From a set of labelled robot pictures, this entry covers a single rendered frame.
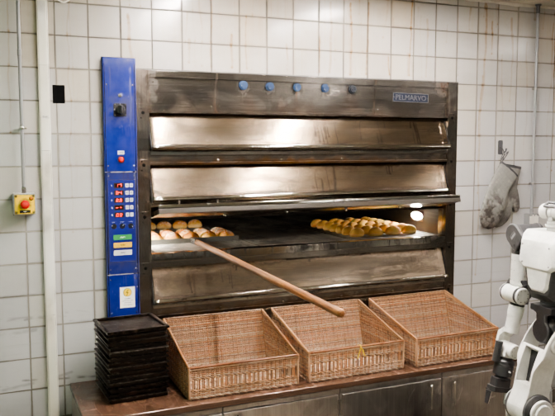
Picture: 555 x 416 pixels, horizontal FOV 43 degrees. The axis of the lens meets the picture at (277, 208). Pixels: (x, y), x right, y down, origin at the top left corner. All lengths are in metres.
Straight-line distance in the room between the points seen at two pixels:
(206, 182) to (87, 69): 0.81
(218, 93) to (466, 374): 1.97
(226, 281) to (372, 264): 0.90
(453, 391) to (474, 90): 1.79
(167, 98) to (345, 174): 1.10
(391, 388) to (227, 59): 1.87
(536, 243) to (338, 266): 1.29
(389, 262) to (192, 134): 1.40
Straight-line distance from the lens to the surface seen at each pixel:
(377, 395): 3.66
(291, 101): 3.83
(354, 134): 3.99
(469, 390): 3.99
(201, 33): 3.67
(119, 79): 3.51
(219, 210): 3.52
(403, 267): 4.23
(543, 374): 3.25
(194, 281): 3.69
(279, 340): 3.61
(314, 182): 3.87
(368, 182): 4.03
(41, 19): 3.51
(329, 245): 3.95
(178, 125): 3.61
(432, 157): 4.28
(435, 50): 4.31
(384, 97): 4.11
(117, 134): 3.50
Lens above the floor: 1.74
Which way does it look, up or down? 5 degrees down
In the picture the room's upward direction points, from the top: straight up
